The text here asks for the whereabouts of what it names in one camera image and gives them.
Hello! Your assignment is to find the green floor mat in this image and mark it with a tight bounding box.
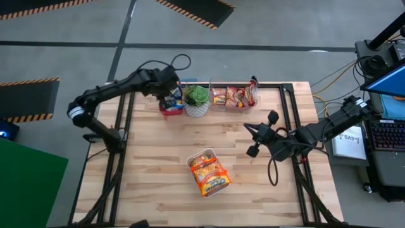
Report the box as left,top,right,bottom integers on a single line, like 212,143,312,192
0,137,70,228

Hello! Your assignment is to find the red plastic bin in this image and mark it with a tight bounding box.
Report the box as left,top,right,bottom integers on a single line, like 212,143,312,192
159,88,185,117

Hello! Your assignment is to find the black hazard-striped floor mat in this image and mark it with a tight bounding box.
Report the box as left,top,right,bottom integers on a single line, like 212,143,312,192
154,0,237,31
0,77,61,124
0,0,96,20

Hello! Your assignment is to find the white labelled box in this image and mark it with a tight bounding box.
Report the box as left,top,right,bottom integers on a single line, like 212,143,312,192
330,125,368,161

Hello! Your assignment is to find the black aluminium table frame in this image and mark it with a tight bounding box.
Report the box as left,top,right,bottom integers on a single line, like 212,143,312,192
68,82,342,227

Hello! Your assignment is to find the clear plastic container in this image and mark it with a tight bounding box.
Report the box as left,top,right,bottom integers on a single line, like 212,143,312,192
208,78,259,114

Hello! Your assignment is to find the black stand pole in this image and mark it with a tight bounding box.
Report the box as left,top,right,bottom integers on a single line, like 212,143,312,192
366,12,405,51

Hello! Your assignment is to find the white plastic bin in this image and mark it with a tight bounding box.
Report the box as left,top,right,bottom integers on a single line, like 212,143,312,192
186,148,232,199

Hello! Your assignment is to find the grey equipment cart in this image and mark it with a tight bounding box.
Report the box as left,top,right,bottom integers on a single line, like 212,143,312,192
354,39,405,203

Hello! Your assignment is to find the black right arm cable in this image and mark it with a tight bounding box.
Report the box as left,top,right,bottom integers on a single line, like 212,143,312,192
267,126,330,187

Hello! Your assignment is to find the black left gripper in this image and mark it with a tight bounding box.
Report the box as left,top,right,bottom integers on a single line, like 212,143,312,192
146,66,181,111

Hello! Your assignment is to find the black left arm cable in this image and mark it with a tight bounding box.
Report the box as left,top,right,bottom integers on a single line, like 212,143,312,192
136,53,192,72

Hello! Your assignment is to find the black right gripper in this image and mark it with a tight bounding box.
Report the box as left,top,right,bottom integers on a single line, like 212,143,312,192
243,111,280,158

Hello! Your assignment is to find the coiled black cable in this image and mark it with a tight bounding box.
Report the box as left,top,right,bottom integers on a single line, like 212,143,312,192
360,55,390,79

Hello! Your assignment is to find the light blue cloth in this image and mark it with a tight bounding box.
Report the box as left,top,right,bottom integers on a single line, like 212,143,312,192
379,93,405,121

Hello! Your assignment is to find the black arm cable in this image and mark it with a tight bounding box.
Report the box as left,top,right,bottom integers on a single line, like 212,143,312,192
136,53,192,72
267,126,330,187

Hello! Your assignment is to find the black device with blue light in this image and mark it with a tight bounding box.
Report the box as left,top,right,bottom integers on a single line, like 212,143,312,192
0,118,20,142

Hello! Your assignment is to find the succulent in white pot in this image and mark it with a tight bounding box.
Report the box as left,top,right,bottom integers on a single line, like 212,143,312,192
182,84,211,118

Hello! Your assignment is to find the monitor with blue screen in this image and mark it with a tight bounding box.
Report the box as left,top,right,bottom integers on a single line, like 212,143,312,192
360,58,405,99

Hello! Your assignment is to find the yellow floor cable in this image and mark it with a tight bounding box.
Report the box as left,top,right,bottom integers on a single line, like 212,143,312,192
311,61,358,96

